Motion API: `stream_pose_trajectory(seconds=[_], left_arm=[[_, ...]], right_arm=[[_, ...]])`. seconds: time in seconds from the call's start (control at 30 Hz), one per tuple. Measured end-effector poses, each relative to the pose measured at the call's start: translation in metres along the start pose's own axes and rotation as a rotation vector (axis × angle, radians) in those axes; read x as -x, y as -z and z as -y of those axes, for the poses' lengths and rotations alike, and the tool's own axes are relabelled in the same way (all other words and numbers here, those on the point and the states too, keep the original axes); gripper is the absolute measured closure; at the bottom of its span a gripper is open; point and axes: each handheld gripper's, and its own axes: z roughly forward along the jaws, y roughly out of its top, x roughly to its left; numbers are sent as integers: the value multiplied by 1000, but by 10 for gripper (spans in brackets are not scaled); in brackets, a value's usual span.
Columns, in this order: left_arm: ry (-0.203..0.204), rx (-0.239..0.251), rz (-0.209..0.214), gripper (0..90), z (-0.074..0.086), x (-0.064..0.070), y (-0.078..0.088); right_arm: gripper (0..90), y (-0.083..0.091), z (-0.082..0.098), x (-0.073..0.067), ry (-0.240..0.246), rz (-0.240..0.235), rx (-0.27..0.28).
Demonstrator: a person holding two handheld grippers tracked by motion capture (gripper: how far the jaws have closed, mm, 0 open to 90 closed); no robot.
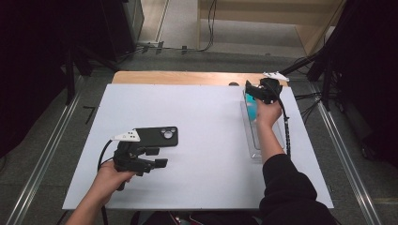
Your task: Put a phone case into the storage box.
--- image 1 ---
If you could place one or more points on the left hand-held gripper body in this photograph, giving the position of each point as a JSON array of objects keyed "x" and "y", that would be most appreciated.
[{"x": 128, "y": 159}]

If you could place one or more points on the dark cabinet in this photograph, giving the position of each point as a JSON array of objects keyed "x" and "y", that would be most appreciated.
[{"x": 128, "y": 25}]

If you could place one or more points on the white table board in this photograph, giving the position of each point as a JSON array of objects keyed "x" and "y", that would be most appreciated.
[{"x": 203, "y": 156}]

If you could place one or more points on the black metal stand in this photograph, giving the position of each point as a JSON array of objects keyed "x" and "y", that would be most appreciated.
[
  {"x": 70, "y": 81},
  {"x": 325, "y": 72}
]

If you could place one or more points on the wooden table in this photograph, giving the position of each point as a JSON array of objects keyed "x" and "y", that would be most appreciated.
[{"x": 187, "y": 78}]

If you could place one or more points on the dark curtain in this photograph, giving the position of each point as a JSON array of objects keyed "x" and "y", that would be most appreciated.
[
  {"x": 31, "y": 62},
  {"x": 369, "y": 78}
]

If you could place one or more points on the metal floor rail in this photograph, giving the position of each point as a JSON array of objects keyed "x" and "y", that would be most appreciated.
[
  {"x": 347, "y": 162},
  {"x": 43, "y": 162}
]

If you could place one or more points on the clear plastic bin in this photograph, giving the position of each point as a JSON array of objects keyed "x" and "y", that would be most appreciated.
[{"x": 250, "y": 137}]

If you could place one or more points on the blue phone case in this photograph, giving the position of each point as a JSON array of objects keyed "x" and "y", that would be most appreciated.
[{"x": 251, "y": 108}]

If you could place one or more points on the person's right hand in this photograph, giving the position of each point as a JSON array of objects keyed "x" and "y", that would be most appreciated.
[{"x": 268, "y": 114}]

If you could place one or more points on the light wooden shelf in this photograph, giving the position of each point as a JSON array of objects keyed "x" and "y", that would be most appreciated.
[{"x": 266, "y": 12}]

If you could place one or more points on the person's left hand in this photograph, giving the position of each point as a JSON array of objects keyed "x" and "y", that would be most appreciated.
[{"x": 108, "y": 182}]

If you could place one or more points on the black phone case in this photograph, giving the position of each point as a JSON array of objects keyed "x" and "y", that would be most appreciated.
[{"x": 159, "y": 136}]

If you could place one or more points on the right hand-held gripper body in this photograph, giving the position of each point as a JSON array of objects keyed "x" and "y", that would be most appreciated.
[{"x": 270, "y": 90}]

